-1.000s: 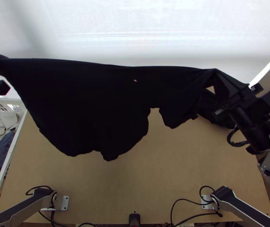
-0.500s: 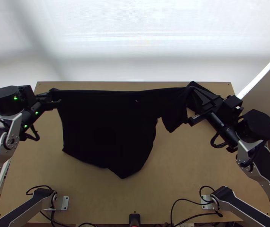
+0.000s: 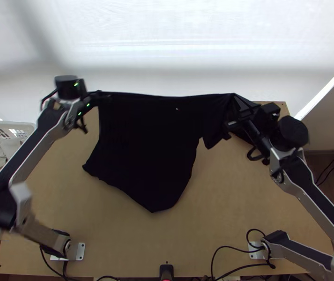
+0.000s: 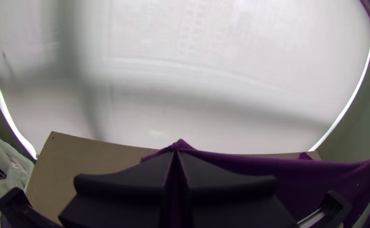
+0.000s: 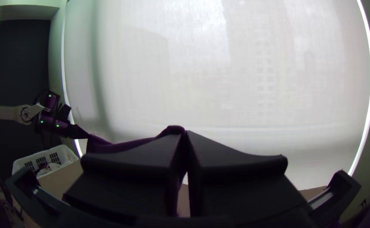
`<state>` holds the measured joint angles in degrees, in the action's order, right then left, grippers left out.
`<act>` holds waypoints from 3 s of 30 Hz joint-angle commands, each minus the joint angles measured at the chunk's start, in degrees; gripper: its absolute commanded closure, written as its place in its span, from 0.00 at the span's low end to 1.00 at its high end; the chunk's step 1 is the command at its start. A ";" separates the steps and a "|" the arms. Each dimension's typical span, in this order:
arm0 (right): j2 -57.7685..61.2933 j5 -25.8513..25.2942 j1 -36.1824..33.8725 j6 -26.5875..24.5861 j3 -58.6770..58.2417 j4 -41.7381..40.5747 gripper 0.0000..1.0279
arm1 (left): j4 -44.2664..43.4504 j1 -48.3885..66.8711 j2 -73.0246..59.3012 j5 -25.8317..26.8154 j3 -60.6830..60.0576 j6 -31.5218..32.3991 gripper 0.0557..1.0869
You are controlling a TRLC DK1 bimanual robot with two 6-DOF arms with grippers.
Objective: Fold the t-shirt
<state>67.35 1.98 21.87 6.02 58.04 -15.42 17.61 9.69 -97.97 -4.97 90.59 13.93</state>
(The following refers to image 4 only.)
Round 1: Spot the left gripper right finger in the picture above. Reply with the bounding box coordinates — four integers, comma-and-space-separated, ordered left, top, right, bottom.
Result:
177, 151, 299, 228

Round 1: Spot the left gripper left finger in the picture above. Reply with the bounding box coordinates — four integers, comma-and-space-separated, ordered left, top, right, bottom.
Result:
58, 151, 176, 228

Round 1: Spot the dark t-shirt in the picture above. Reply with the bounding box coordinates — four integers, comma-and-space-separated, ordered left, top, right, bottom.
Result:
140, 138, 370, 228

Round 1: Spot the heap of clothes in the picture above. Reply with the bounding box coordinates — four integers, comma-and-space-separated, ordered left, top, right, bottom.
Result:
0, 157, 34, 228

